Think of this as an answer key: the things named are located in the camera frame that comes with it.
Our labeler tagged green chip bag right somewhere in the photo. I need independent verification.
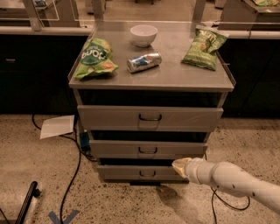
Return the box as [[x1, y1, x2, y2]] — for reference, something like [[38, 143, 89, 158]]
[[181, 25, 229, 71]]

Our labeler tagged black floor cable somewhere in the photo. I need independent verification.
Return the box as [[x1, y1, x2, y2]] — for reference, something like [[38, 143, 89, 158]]
[[31, 114, 98, 224], [203, 151, 251, 224]]

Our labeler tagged background grey cabinet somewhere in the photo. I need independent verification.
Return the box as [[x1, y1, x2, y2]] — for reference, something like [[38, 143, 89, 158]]
[[218, 0, 280, 31]]

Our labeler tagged black floor cable left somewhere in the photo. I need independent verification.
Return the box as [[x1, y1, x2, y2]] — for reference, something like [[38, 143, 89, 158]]
[[31, 114, 98, 224]]

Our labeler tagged silver blue soda can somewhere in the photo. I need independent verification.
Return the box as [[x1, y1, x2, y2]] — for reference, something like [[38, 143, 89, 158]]
[[127, 52, 162, 74]]

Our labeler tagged green chip bag left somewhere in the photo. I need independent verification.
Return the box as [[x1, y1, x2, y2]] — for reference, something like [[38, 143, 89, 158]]
[[74, 38, 118, 80]]

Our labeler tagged white paper sheet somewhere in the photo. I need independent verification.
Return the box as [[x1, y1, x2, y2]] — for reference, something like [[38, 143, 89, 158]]
[[40, 115, 74, 139]]

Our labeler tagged white ceramic bowl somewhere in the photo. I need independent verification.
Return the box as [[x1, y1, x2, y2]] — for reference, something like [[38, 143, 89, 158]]
[[130, 24, 158, 47]]

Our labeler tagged grey metal drawer cabinet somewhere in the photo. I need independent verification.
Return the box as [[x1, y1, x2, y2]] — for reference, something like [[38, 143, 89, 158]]
[[67, 20, 236, 186]]

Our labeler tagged green chip bag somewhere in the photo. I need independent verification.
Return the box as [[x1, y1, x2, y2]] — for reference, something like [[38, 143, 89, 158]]
[[74, 38, 118, 80], [181, 25, 229, 71]]

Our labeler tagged blue power adapter box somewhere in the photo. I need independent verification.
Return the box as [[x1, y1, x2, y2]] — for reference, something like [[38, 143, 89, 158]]
[[79, 132, 90, 151]]

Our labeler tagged black floor cable right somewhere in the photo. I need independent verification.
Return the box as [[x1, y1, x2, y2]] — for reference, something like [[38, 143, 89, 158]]
[[203, 151, 251, 224]]

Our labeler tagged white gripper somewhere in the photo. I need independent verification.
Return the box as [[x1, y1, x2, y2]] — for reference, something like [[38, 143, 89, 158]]
[[171, 157, 214, 185]]

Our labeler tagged grey drawer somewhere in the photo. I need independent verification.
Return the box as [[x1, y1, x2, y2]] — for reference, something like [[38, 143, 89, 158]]
[[78, 105, 223, 132], [97, 165, 187, 182], [89, 140, 207, 159]]

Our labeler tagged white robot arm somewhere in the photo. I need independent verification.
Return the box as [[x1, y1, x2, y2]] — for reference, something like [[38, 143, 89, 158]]
[[172, 157, 280, 214]]

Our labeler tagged black bar on floor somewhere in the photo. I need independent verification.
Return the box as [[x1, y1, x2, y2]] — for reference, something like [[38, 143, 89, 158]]
[[15, 181, 41, 224]]

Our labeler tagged long dark counter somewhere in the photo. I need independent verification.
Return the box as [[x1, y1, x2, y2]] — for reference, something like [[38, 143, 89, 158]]
[[0, 34, 280, 117]]

